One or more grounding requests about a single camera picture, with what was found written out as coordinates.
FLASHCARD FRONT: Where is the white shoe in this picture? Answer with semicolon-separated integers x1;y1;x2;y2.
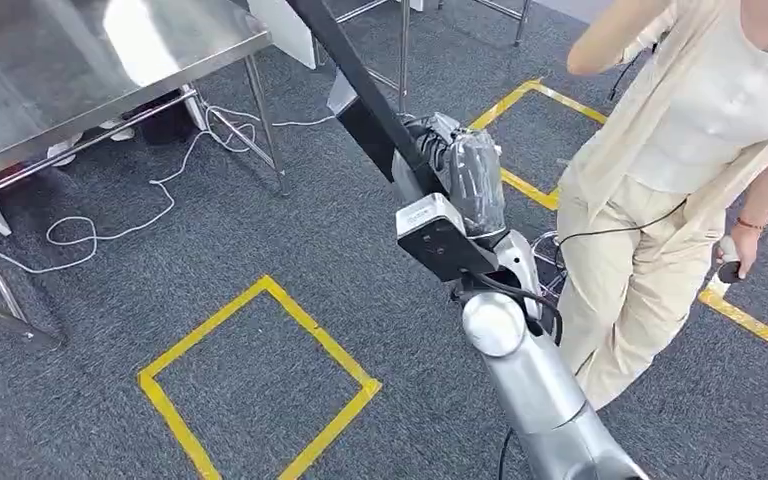
99;119;137;143
46;135;85;167

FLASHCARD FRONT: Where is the yellow floor tape square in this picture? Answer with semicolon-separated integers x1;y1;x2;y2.
137;274;383;480

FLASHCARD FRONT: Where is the black support pole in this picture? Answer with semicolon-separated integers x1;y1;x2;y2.
284;0;452;200

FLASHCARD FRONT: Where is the clear plastic wrap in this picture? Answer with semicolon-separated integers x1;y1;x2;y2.
410;112;510;241

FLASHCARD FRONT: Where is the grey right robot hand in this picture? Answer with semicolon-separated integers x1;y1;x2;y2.
390;111;510;241

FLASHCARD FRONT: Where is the steel table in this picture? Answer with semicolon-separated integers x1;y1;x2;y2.
0;0;293;346

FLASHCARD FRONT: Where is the thin black cable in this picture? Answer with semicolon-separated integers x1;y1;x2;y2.
552;198;690;266

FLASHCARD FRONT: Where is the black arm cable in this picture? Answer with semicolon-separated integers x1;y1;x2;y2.
453;274;564;347

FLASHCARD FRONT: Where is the person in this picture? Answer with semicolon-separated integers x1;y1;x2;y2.
556;0;768;412

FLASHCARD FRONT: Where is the white panel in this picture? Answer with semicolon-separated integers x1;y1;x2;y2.
246;0;319;71

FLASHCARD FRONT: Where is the white floor cable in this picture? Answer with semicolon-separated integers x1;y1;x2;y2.
0;102;336;276

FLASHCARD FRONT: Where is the person's hand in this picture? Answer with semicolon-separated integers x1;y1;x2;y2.
715;221;764;281

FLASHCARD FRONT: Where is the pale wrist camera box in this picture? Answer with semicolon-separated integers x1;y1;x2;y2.
395;192;499;284

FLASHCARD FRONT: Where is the steel table frame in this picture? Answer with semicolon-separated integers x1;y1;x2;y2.
436;0;532;48
314;0;412;115

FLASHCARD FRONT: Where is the black white handheld controller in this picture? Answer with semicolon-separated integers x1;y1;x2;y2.
717;235;744;286

